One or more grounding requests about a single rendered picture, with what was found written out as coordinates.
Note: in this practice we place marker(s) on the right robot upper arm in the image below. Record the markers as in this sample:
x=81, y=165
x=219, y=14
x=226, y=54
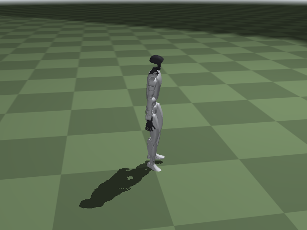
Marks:
x=152, y=84

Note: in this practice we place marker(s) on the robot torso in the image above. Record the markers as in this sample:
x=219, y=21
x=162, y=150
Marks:
x=157, y=88

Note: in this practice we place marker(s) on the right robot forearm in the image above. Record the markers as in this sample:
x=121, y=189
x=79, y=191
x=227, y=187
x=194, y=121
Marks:
x=149, y=109

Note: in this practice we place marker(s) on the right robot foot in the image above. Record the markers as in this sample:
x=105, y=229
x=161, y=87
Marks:
x=154, y=167

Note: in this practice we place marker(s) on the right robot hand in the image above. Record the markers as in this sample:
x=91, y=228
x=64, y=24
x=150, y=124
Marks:
x=149, y=125

